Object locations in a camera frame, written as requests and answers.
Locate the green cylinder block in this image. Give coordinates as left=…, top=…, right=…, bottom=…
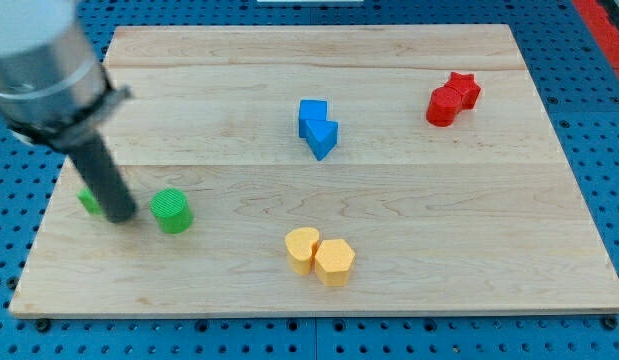
left=150, top=188, right=194, bottom=234

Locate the yellow hexagon block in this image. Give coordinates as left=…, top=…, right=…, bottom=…
left=315, top=239, right=356, bottom=287

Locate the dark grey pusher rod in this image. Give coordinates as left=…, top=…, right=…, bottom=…
left=67, top=133, right=137, bottom=223

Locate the red star block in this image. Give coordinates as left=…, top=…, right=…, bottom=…
left=444, top=72, right=481, bottom=110

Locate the red cylinder block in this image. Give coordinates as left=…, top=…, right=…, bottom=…
left=426, top=86, right=462, bottom=127

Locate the blue triangle block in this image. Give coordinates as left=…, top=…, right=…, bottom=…
left=305, top=120, right=339, bottom=161

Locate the wooden board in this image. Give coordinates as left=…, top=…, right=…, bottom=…
left=9, top=24, right=619, bottom=319

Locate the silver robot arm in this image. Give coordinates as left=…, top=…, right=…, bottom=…
left=0, top=0, right=131, bottom=151

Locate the red strip top right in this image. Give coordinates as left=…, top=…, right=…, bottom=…
left=573, top=0, right=619, bottom=78

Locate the blue cube block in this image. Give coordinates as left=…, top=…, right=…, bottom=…
left=298, top=99, right=328, bottom=138

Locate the yellow heart block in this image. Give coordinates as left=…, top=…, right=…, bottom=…
left=284, top=227, right=320, bottom=276

